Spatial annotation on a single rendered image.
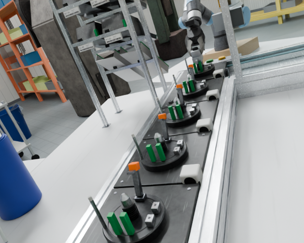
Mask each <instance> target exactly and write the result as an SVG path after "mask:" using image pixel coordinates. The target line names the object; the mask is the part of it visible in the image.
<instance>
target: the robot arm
mask: <svg viewBox="0 0 304 243"><path fill-rule="evenodd" d="M213 14H214V13H213V12H212V11H211V10H209V9H208V8H207V7H205V6H204V5H203V4H202V3H201V0H184V9H183V16H182V17H180V18H179V26H180V27H181V28H182V29H187V28H190V30H188V32H187V35H186V38H185V44H186V47H187V50H188V53H189V55H190V56H191V51H192V47H194V46H197V45H199V46H200V52H201V54H203V51H205V35H204V33H203V30H202V29H201V27H200V26H201V24H205V25H207V26H210V25H211V29H212V32H213V36H214V50H215V51H216V52H217V51H222V50H225V49H229V45H228V40H227V36H226V31H225V30H222V31H219V32H215V28H214V24H213V20H212V15H213ZM191 57H192V56H191Z"/></svg>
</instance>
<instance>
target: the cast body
mask: <svg viewBox="0 0 304 243"><path fill-rule="evenodd" d="M191 56H192V61H193V63H196V65H197V64H198V62H200V61H201V62H202V60H203V54H201V52H200V48H198V47H194V48H192V51H191Z"/></svg>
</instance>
